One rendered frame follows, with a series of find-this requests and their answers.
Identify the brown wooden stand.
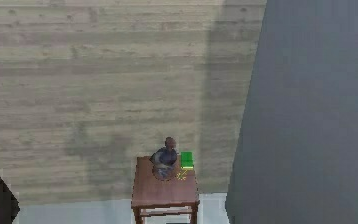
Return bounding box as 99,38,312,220
130,155,201,224

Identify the green book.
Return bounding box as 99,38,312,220
180,151,195,170

